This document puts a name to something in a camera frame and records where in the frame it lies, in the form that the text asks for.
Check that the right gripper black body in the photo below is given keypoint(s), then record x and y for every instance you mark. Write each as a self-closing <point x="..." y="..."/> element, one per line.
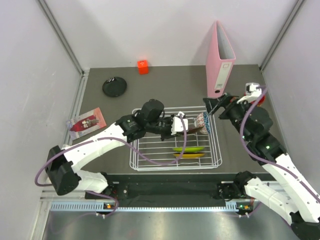
<point x="234" y="112"/>

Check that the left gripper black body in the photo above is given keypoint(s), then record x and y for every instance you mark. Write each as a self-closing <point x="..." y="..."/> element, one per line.
<point x="162" y="127"/>

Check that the black glossy plate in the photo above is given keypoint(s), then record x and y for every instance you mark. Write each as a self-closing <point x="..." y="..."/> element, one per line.
<point x="114" y="87"/>

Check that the red floral plate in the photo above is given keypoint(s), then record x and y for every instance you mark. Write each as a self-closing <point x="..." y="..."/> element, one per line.
<point x="182" y="133"/>

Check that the red cup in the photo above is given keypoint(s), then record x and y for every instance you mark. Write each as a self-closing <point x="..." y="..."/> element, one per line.
<point x="261" y="101"/>

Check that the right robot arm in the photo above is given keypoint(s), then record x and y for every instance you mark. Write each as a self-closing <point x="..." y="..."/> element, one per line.
<point x="300" y="206"/>

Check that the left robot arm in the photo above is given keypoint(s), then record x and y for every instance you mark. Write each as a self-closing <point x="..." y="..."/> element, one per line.
<point x="65" y="166"/>

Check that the red blue patterned bowl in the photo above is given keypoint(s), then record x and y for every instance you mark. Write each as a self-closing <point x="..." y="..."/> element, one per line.
<point x="202" y="121"/>

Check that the green plate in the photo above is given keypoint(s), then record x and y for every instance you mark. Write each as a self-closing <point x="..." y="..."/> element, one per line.
<point x="192" y="149"/>

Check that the yellow plate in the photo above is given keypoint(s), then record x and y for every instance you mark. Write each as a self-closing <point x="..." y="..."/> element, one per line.
<point x="189" y="155"/>

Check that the orange cube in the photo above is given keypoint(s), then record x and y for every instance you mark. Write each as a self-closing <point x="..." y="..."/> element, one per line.
<point x="142" y="66"/>

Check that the red illustrated card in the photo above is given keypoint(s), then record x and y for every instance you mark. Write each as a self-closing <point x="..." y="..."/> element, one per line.
<point x="85" y="123"/>

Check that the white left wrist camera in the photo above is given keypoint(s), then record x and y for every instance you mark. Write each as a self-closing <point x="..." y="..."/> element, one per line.
<point x="179" y="124"/>

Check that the white wire dish rack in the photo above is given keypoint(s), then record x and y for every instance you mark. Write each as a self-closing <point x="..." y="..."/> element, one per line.
<point x="160" y="152"/>

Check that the pink ring binder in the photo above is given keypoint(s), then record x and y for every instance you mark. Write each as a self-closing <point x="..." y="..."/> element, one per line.
<point x="219" y="62"/>

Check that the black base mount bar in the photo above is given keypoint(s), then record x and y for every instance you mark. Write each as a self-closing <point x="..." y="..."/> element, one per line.
<point x="162" y="189"/>

